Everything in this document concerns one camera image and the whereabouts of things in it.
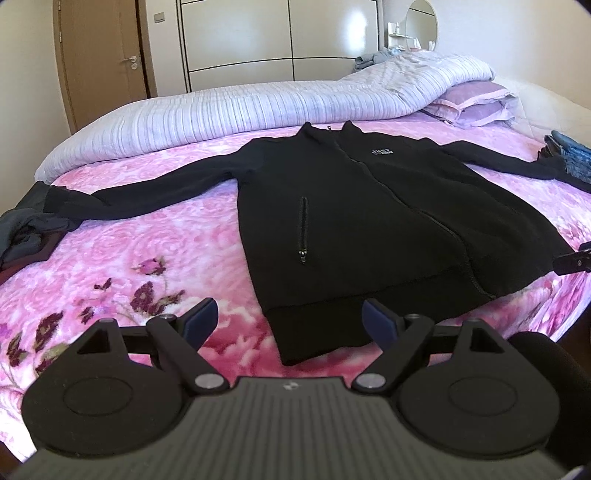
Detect folded blue jeans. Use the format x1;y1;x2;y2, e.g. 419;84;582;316
538;130;591;183

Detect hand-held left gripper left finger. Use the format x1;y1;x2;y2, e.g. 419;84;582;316
76;298;229;395

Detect white wall shelf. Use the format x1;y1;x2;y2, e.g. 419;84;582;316
387;32;421;51

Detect blue grey clothing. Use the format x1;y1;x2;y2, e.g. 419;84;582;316
355;50;393;70

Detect wooden door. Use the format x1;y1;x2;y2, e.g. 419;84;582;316
53;0;153;132

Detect pink floral blanket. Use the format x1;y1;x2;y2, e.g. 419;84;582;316
0;108;591;467

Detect black zip jacket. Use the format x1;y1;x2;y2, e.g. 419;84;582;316
44;121;591;367

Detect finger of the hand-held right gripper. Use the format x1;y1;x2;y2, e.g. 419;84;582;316
554;247;591;274

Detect round wall mirror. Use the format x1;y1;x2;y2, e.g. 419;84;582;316
406;0;438;49

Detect white wardrobe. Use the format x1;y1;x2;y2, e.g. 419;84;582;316
143;0;384;100

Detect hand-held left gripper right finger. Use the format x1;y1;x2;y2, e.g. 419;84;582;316
352;299;513;395

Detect beige padded headboard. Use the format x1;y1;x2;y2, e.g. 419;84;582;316
494;76;591;148

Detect white striped quilt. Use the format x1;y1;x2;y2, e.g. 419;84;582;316
34;52;496;183

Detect dark grey garment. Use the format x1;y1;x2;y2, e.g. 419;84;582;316
0;181;81;271

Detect purple pillow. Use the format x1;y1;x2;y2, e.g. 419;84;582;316
436;80;518;110
422;100;520;127

